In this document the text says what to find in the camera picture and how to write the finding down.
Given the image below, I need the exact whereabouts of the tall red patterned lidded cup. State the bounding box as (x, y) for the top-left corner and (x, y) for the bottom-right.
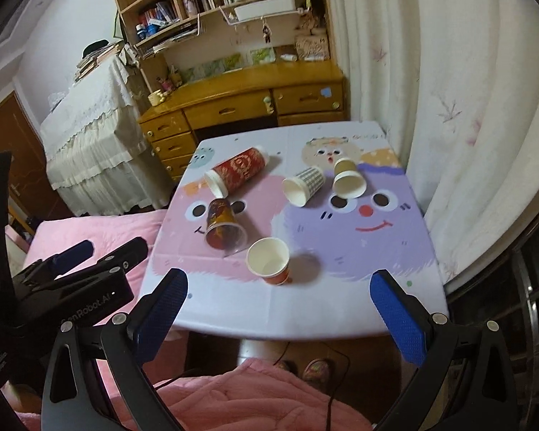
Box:
(204, 144), (270, 198)

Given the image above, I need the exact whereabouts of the white hanging wire basket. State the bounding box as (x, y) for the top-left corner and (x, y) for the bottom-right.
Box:
(219, 0), (307, 25)

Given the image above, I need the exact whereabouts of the wooden bookshelf hutch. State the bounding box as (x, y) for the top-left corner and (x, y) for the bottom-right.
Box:
(105, 0), (338, 87)

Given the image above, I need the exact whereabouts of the wooden desk with drawers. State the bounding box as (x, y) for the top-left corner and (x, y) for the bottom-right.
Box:
(137, 60), (347, 181)

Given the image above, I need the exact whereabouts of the pink fleece robe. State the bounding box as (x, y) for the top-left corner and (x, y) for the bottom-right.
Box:
(152, 357), (374, 431)

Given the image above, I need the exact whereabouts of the red paper cup white inside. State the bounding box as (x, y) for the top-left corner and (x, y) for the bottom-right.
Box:
(246, 236), (292, 287)

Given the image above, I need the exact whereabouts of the white floral curtain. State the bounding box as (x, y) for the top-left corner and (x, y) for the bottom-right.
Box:
(322, 0), (539, 289)

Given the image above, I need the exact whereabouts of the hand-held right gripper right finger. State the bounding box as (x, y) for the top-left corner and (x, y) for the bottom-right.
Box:
(369, 269), (520, 431)

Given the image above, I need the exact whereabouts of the brown wooden door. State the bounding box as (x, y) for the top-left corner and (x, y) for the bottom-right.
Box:
(0, 91), (75, 252)

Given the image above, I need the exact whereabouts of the cartoon printed tablecloth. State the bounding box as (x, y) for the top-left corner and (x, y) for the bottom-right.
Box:
(140, 121), (450, 341)

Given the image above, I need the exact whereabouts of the pink bed sheet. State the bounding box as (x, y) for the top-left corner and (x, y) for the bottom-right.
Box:
(4, 210), (181, 369)

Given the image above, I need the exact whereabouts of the metal frame rack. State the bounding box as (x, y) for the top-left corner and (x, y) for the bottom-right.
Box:
(505, 229), (539, 431)

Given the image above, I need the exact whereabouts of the black cable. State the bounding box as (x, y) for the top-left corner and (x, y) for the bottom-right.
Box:
(324, 343), (349, 431)

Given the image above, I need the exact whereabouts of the brown red paper cup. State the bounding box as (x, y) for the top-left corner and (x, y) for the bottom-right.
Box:
(205, 198), (249, 252)

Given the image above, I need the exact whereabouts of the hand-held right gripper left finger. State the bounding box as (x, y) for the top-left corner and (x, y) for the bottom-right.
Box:
(40, 268), (190, 431)

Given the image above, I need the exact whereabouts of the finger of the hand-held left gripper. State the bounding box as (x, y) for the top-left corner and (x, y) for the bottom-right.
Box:
(47, 236), (148, 286)
(14, 240), (95, 284)

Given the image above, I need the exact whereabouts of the olive paper cup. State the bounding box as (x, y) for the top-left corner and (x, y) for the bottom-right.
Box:
(331, 157), (367, 199)

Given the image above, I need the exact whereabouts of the stack of books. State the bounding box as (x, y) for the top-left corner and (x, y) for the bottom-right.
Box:
(74, 42), (127, 82)

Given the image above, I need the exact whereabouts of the white lace furniture cover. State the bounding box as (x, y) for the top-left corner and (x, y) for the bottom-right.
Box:
(40, 54), (152, 217)

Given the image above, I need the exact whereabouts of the white table pedestal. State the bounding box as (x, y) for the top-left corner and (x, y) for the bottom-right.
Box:
(236, 336), (290, 365)

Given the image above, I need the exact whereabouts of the checkered paper cup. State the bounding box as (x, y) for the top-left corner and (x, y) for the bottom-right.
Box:
(282, 166), (327, 208)

